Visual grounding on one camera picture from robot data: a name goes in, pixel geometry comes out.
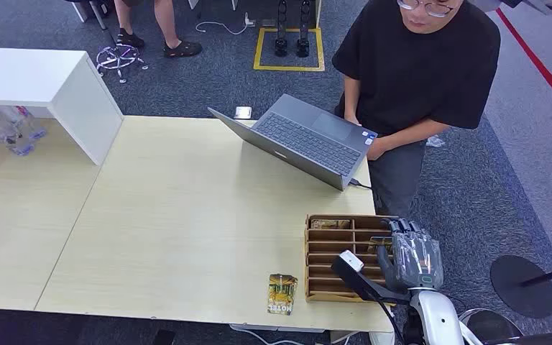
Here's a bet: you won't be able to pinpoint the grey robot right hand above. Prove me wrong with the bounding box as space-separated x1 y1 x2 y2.
377 218 445 293

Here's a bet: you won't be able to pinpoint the autumn trees hotel card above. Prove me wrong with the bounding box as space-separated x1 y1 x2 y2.
367 236 394 256
267 273 299 316
310 218 351 231

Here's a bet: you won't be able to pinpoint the wooden card organizer box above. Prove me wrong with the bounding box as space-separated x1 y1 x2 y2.
303 214 401 304

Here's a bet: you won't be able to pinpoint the person's left hand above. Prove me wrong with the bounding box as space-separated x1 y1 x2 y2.
366 135 390 162

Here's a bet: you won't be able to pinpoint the person's glasses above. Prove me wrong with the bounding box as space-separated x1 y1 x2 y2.
396 0 456 19

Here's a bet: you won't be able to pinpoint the person in black sandals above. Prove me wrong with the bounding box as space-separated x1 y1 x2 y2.
114 0 203 59

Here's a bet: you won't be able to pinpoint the black round stand base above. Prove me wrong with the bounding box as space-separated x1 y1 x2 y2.
459 308 525 345
490 254 552 319

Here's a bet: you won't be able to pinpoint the grey laptop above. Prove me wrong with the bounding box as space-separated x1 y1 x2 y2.
208 93 378 193

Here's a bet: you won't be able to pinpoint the red floor tape line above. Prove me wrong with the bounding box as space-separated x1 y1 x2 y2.
494 6 552 126

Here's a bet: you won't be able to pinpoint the black robot leg stand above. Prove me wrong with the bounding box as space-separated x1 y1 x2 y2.
275 0 290 58
296 0 311 58

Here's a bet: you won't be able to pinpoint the chrome stool base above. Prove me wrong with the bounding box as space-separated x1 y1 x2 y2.
96 43 150 84

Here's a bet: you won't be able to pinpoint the clear plastic water bottle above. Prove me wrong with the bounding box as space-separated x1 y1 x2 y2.
0 104 35 157
0 105 48 142

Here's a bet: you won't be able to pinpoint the white desk shelf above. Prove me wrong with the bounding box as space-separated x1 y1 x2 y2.
0 46 124 167

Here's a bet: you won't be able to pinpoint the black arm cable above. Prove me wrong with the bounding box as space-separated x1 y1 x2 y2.
374 294 406 345

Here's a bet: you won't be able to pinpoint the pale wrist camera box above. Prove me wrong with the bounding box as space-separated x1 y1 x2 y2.
339 250 366 273

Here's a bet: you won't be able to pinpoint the white cable under table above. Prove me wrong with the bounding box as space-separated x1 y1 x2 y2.
229 325 305 345

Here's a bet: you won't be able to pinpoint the white floor cable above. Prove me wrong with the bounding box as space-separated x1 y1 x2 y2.
195 19 249 37

